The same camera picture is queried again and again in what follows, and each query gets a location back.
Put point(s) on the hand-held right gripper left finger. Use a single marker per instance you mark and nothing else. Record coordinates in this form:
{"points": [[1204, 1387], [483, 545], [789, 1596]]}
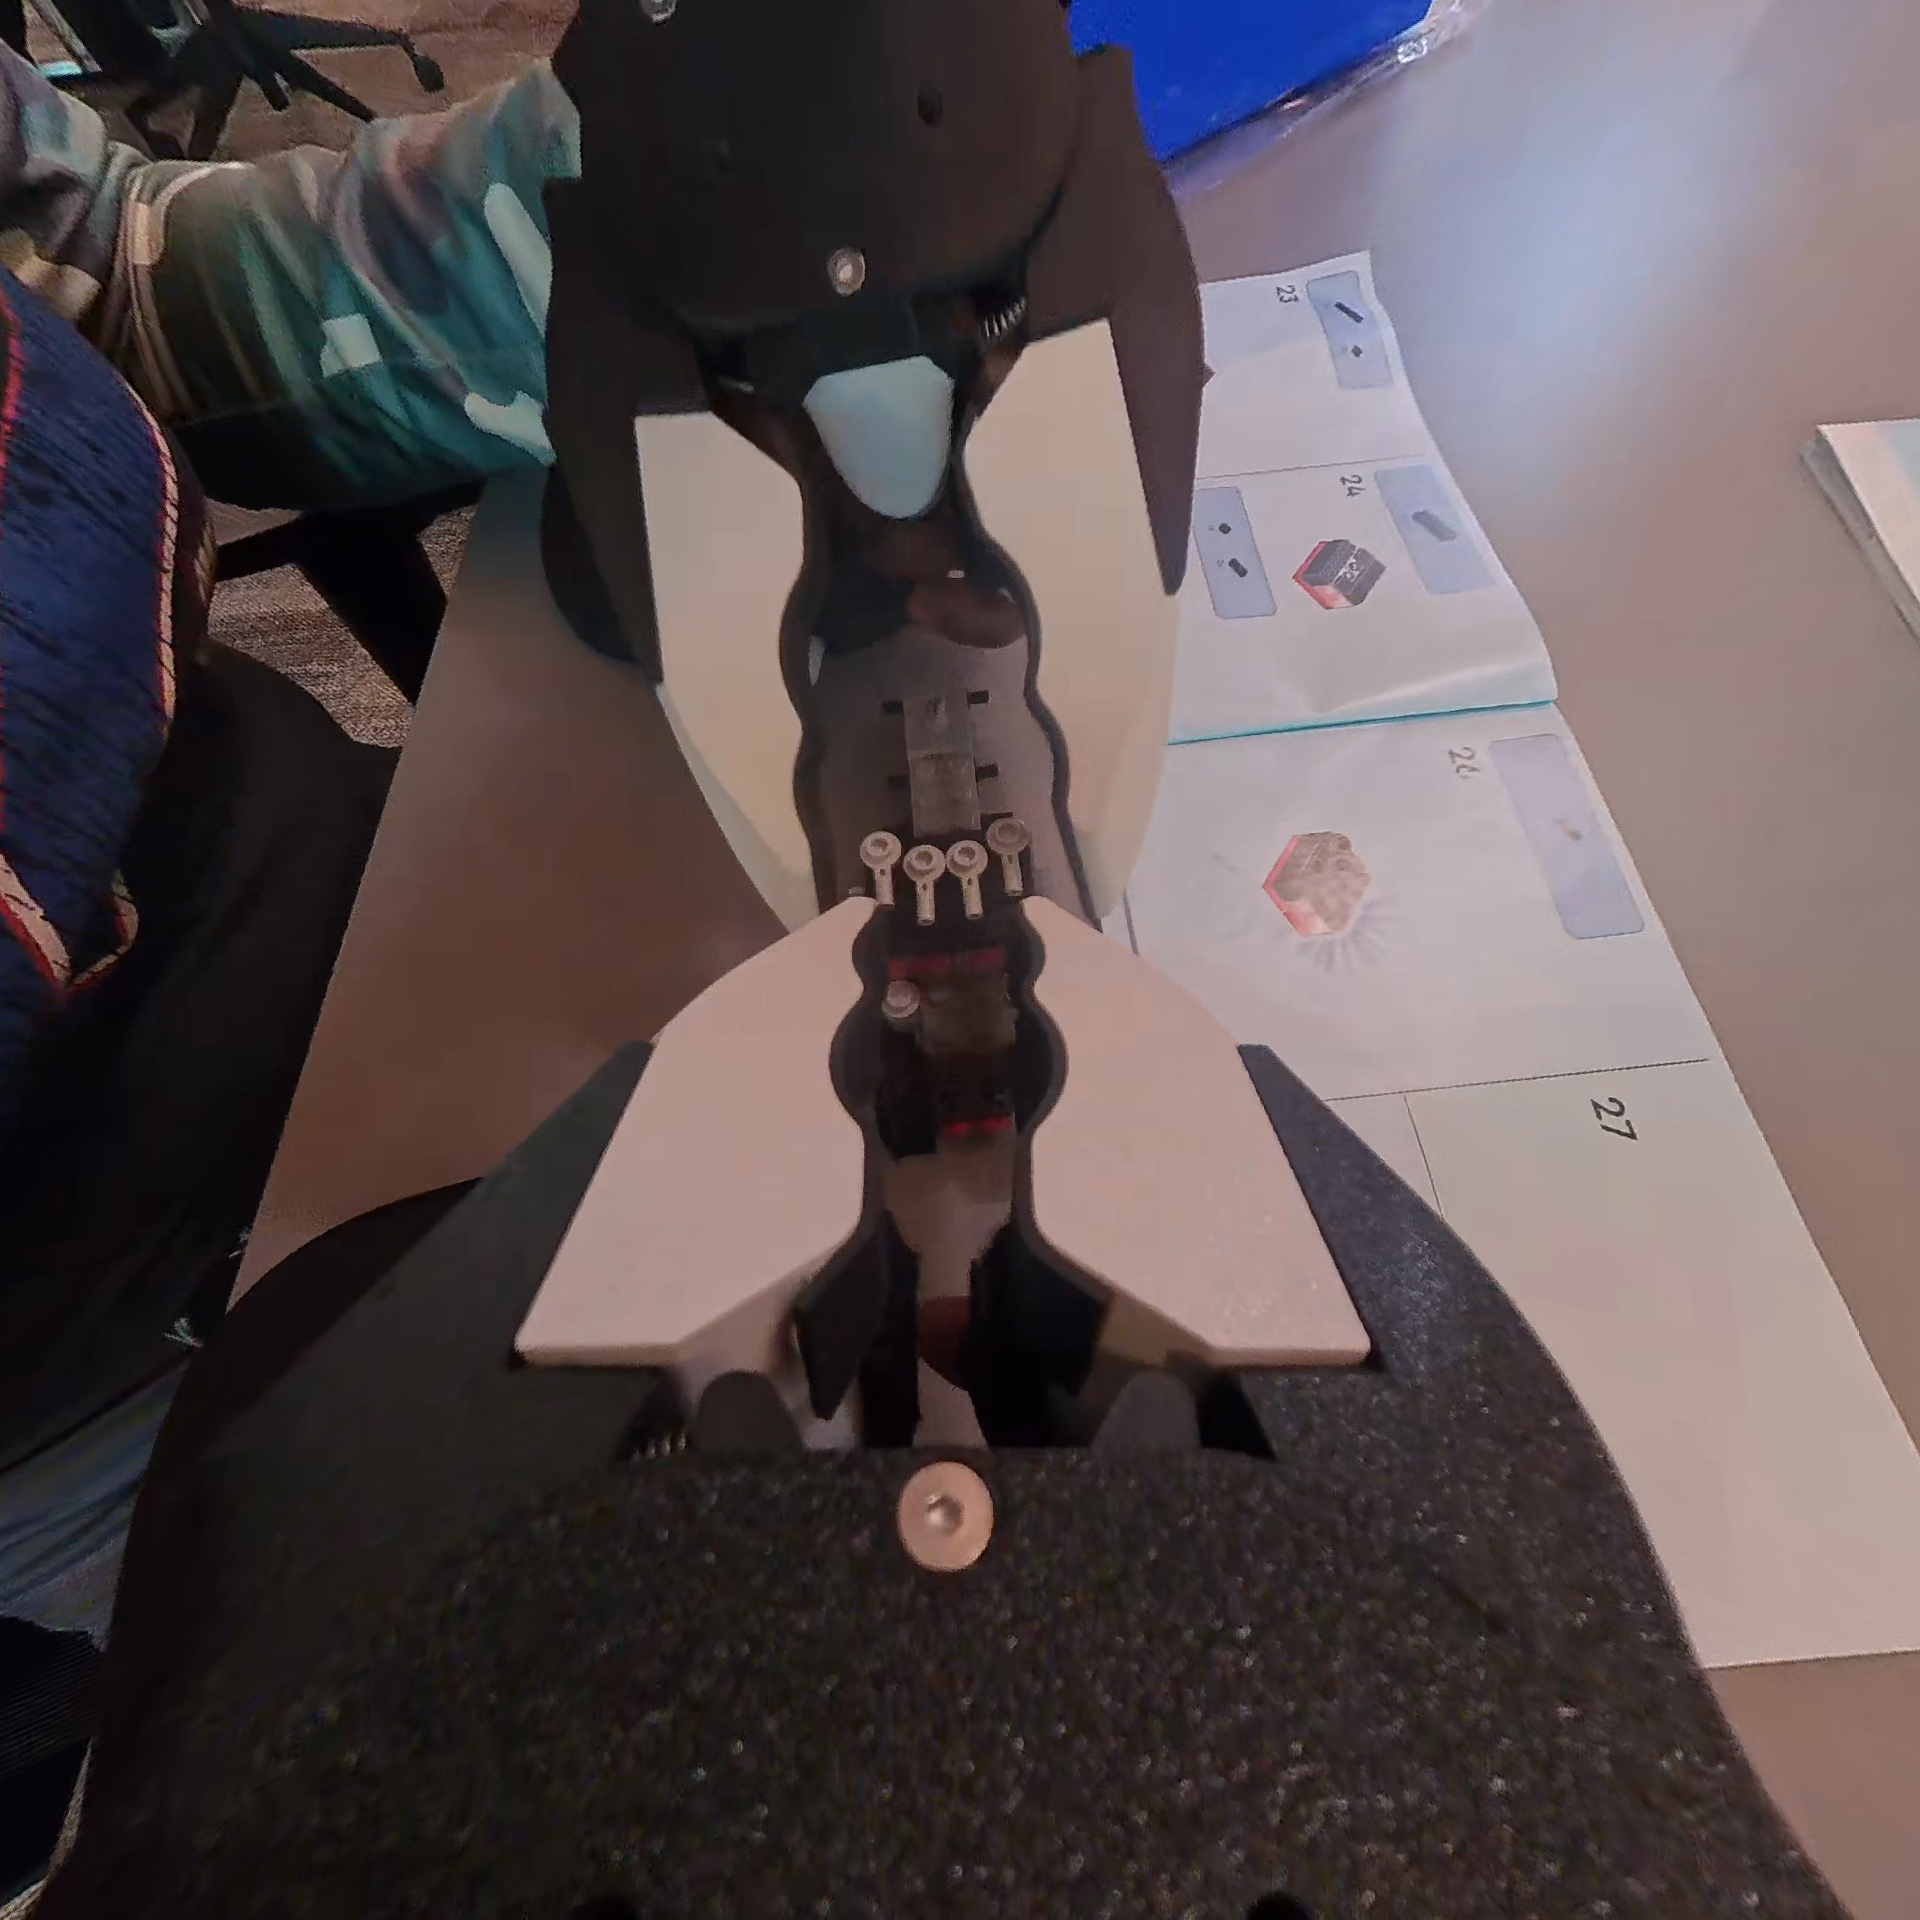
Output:
{"points": [[692, 1201]]}

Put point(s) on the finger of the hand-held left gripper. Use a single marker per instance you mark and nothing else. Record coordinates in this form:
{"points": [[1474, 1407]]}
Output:
{"points": [[720, 600], [1095, 569]]}

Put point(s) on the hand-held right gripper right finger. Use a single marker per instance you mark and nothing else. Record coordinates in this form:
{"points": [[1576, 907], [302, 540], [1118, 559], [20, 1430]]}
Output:
{"points": [[1200, 1201]]}

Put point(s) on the toy brick truck model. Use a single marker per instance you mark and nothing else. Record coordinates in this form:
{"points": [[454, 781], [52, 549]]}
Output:
{"points": [[954, 781]]}

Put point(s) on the small grey toy brick pin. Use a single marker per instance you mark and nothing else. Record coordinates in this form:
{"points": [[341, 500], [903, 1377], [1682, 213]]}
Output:
{"points": [[1008, 833], [922, 867], [878, 855], [968, 860]]}

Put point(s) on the black toy brick block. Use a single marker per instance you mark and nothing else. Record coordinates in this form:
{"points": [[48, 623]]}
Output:
{"points": [[962, 943]]}

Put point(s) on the step-page instruction booklet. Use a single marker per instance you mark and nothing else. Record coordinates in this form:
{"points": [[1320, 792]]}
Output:
{"points": [[1349, 902]]}

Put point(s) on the large blue plastic bin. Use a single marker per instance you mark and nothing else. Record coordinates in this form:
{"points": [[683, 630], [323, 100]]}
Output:
{"points": [[1244, 60]]}

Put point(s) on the black office chair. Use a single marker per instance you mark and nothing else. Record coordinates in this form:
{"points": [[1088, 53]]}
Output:
{"points": [[224, 45]]}

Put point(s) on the car-cover instruction booklet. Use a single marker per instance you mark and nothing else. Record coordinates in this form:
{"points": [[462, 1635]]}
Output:
{"points": [[1876, 511]]}

